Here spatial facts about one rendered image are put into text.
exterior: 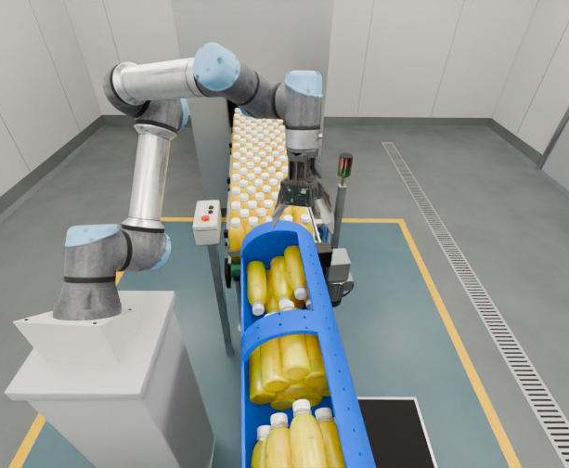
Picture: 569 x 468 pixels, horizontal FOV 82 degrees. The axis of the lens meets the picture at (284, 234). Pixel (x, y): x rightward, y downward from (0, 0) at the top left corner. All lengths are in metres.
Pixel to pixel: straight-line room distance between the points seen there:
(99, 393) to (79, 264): 0.31
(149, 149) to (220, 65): 0.43
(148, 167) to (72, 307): 0.40
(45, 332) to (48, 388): 0.14
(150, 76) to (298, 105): 0.32
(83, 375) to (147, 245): 0.35
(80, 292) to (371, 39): 4.91
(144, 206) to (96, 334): 0.35
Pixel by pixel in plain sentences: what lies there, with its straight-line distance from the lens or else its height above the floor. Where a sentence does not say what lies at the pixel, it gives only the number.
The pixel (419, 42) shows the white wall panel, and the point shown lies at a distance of 5.51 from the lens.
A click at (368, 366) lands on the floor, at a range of 2.28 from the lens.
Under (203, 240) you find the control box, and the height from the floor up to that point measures 1.03.
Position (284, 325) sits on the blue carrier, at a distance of 0.86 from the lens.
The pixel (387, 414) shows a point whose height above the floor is 0.15.
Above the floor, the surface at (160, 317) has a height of 1.15.
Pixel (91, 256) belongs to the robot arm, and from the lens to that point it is 0.92.
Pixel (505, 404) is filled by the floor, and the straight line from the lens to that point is 2.47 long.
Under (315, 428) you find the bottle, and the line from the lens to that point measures 0.79.
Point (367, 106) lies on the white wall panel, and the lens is 5.53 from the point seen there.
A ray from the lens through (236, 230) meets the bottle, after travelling 1.39.
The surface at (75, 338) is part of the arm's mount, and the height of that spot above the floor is 1.26.
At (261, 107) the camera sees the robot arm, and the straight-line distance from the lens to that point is 0.74.
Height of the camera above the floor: 1.93
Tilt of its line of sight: 39 degrees down
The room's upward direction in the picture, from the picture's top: 1 degrees clockwise
